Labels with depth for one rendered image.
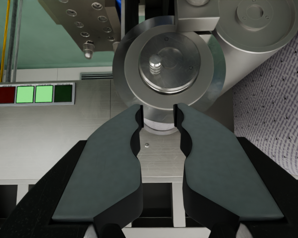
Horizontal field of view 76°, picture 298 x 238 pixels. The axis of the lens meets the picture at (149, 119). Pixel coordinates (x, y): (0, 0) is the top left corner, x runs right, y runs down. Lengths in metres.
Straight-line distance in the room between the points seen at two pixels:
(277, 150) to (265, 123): 0.05
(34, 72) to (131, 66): 3.47
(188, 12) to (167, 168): 0.42
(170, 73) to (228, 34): 0.11
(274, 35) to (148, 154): 0.41
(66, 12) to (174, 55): 0.37
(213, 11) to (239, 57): 0.08
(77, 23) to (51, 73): 2.97
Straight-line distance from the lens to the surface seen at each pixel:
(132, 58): 0.26
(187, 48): 0.25
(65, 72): 3.45
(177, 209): 0.60
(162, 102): 0.24
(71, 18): 0.58
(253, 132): 0.43
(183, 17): 0.26
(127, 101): 0.25
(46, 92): 0.68
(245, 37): 0.31
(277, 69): 0.38
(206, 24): 0.27
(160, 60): 0.21
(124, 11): 0.31
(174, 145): 0.57
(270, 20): 0.33
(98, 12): 0.54
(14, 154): 0.71
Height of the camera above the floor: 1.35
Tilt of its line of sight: 8 degrees down
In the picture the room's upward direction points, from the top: 179 degrees clockwise
